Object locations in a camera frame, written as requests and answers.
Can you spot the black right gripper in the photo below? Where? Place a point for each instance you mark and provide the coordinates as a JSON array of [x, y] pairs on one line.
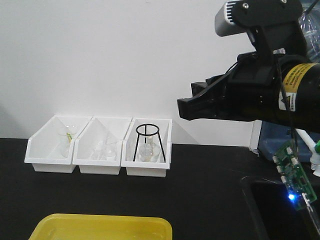
[[246, 93]]

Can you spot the yellow plastic tray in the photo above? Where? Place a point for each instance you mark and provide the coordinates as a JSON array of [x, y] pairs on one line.
[[63, 226]]

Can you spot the glass flask in right bin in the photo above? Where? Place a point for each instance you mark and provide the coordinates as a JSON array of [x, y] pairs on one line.
[[149, 151]]

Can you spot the right white storage bin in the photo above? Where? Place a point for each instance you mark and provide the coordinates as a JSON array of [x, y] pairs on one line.
[[146, 169]]

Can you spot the white storage bin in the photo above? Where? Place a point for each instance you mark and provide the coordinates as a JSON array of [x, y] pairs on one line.
[[42, 150], [94, 132], [146, 169]]

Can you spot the glassware in middle bin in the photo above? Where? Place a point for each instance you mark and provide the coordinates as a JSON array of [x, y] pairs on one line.
[[105, 150]]

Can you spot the white lab faucet green knobs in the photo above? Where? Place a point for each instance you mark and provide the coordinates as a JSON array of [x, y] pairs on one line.
[[314, 149]]

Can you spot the middle white storage bin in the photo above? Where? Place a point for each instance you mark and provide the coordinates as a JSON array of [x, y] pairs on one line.
[[94, 132]]

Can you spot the green circuit board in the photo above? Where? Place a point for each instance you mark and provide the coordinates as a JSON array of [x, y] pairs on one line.
[[293, 175]]

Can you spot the black lab sink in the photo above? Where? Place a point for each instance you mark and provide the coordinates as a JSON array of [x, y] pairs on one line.
[[273, 213]]

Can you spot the glass funnel in left bin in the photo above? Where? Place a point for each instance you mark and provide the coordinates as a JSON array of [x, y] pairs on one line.
[[65, 134]]

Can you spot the left white storage bin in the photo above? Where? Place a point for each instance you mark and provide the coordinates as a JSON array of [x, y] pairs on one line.
[[42, 150]]

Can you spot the black wire tripod stand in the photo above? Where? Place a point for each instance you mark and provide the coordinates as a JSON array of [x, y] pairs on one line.
[[143, 131]]

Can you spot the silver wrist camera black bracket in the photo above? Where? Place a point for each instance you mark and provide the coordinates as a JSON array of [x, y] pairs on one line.
[[270, 25]]

